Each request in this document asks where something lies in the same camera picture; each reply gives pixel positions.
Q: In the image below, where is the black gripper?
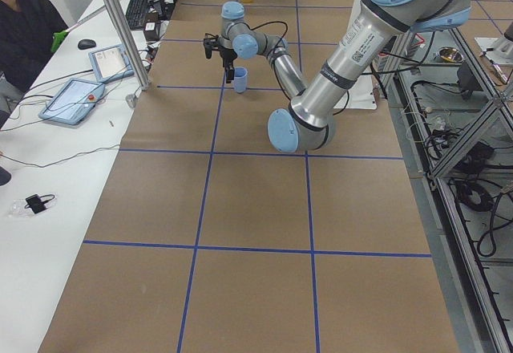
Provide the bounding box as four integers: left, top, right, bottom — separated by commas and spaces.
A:
219, 46, 236, 84

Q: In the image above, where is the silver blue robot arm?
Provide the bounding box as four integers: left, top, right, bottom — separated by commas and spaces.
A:
215, 0, 471, 153

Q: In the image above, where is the blue plastic cup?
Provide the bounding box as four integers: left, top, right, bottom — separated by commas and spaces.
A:
232, 67, 248, 93

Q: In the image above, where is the black keyboard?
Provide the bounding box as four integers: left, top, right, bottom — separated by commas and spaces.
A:
125, 0, 151, 30

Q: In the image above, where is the blue teach pendant far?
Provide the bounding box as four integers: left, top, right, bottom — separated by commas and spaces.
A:
88, 44, 134, 83

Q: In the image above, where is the blue teach pendant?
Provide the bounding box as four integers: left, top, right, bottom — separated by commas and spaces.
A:
38, 78, 105, 126
88, 44, 134, 83

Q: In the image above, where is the black computer mouse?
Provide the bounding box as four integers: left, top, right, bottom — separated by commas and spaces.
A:
77, 39, 97, 51

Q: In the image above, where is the blue teach pendant near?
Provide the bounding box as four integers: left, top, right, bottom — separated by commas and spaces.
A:
38, 78, 105, 126

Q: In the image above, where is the person in black sweater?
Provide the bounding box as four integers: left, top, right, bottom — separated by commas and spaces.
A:
0, 0, 69, 93

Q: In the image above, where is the metal bowl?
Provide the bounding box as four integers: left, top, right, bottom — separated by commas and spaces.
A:
435, 47, 464, 64

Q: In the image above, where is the small black adapter box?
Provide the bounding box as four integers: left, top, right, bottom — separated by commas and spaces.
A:
25, 194, 55, 214

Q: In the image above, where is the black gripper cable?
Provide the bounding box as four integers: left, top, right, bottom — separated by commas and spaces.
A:
248, 22, 289, 55

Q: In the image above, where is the aluminium frame post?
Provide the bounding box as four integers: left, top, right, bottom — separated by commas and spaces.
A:
103, 0, 150, 91

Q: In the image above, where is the aluminium frame rail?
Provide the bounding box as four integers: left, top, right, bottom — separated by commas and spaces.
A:
389, 30, 512, 352

